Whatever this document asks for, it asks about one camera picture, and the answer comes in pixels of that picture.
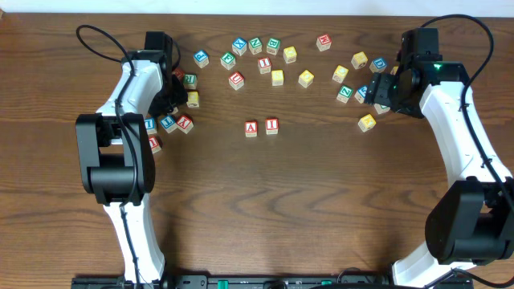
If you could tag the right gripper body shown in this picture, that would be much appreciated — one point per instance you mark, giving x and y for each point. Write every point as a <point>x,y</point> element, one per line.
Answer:
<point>380,88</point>

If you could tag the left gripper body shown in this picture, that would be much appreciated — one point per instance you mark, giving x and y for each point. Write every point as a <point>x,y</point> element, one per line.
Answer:
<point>168,101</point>

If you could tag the red A block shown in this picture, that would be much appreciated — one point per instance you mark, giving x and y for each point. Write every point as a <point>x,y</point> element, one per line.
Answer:
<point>251,129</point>

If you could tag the red i block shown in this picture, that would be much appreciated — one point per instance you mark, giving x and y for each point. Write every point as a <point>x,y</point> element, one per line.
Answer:
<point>271,126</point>
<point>264,65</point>

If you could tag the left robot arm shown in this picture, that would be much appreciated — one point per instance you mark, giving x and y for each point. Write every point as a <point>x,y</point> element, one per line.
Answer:
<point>116,159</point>

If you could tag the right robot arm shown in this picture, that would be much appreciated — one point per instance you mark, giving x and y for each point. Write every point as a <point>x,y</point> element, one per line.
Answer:
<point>472,225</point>

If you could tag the green 7 block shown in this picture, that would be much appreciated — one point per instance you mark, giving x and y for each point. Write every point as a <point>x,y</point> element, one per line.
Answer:
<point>381,108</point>

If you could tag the yellow block near 2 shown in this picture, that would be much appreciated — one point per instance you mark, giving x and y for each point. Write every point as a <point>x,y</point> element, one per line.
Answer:
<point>193,99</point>

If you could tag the green R block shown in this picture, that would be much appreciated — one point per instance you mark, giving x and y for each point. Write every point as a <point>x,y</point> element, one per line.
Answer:
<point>190,81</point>

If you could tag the red E block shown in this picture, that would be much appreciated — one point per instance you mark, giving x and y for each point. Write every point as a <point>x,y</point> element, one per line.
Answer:
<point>179,73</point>

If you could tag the yellow 8 block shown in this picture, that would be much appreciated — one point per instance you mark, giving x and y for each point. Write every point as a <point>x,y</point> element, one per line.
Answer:
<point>394,70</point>

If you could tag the blue 5 block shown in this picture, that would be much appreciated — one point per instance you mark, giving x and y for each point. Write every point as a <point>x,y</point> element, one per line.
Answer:
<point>361,94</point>

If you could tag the blue D block upper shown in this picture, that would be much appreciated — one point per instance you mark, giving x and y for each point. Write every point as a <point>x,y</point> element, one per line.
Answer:
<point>378,65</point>

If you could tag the blue T block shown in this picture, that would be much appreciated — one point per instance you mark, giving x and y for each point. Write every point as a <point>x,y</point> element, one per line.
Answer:
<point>168,123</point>

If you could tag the red Y block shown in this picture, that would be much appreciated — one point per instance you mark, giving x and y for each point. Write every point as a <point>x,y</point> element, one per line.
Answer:
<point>185,124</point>

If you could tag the yellow K block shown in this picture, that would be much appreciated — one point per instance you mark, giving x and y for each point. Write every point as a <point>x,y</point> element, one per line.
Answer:
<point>366,123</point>

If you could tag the blue L block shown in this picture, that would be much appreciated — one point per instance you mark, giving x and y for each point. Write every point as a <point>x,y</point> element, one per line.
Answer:
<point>151,126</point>

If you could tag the yellow W block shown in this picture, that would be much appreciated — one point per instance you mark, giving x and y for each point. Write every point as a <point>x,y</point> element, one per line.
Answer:
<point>359,60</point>

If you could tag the green Z block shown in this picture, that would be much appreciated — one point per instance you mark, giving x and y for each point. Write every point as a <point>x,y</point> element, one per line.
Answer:
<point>345,94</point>

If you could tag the blue P block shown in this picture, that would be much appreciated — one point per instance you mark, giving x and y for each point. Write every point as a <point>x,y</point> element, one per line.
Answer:
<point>201,58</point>

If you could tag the yellow block near Z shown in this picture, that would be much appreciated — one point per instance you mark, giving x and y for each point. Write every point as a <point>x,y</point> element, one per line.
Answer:
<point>339,74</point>

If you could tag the red u block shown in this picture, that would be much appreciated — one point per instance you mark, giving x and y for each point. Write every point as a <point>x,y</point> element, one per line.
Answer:
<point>155,144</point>
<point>236,80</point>

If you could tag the green F block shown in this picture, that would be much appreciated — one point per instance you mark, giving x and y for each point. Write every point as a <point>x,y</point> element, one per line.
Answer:
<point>228,60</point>

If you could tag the red U block centre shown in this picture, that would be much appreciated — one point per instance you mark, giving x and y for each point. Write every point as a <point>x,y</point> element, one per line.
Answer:
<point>236,80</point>

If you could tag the red M block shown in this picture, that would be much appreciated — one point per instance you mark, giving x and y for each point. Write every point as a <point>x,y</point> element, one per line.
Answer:
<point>323,42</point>

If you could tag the yellow O block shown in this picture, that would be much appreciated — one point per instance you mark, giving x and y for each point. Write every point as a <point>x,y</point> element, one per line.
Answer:
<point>306,79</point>

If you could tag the blue X block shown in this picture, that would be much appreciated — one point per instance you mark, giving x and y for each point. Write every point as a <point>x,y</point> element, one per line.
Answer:
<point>239,46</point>

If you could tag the green N block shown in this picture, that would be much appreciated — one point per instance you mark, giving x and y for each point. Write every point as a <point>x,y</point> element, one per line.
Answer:
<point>255,45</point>

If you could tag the yellow C block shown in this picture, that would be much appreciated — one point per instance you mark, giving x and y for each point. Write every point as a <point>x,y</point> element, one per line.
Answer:
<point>290,54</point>

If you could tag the yellow S block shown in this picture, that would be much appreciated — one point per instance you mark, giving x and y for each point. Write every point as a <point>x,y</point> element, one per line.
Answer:
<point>277,77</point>

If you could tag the green B block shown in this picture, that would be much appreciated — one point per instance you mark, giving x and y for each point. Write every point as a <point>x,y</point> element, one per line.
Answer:
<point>272,46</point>

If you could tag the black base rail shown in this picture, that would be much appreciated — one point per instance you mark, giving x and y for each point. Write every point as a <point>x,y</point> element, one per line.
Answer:
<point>350,279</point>

